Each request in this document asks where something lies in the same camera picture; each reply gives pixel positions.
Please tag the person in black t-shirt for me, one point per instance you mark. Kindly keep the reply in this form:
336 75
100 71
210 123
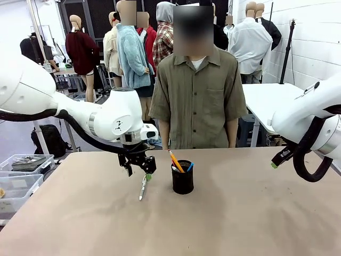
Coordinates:
32 50

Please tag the mannequin in black jacket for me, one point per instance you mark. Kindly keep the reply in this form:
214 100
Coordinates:
274 32

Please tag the black backpack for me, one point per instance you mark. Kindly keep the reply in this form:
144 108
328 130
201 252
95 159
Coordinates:
48 140

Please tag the black mesh pen holder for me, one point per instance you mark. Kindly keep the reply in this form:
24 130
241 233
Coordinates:
182 181

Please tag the clear plastic storage bin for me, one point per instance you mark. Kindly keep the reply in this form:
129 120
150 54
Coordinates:
18 186

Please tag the white pen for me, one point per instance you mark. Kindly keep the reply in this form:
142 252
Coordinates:
175 168

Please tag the mannequin in white shirt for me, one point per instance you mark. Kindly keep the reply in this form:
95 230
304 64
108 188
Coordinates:
250 48

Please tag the large white table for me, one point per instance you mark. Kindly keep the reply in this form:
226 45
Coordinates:
263 101

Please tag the yellow pencil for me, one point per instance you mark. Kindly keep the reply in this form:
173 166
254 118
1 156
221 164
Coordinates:
175 161

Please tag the blue pen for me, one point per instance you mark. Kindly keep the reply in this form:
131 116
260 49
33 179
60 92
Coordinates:
190 167

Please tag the silver ballpoint pen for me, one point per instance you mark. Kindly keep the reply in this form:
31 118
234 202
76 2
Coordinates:
143 188

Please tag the mannequin in light blue fleece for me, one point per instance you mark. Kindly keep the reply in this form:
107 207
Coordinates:
133 58

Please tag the person in olive shirt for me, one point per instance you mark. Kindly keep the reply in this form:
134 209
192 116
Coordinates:
197 101

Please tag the mannequin in red jacket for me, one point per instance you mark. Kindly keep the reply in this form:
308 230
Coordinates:
150 40

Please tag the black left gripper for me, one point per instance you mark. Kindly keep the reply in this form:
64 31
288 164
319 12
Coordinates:
134 152

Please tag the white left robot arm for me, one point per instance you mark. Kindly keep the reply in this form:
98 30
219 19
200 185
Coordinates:
117 114

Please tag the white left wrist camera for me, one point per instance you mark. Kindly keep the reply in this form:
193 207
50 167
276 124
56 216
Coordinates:
149 132

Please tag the black tripod stand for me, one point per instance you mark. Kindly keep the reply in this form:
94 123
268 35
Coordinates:
288 50

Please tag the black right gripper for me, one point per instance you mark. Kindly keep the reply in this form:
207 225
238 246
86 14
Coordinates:
290 150

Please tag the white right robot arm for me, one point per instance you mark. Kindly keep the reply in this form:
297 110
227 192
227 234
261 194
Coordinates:
293 120

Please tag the mannequin in cream jacket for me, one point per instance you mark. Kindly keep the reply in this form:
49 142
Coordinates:
110 53

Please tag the mannequin in dark red sweater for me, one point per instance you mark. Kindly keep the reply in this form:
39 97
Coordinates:
82 53

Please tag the person's right forearm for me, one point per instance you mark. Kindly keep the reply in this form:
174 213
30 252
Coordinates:
164 133

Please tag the person's left forearm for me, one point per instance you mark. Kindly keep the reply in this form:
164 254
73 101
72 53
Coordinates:
232 133

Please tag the mannequin in plaid hooded shirt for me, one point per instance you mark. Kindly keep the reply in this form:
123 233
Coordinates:
163 40

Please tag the clear bin with dark contents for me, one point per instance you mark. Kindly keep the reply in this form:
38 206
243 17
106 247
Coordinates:
26 162

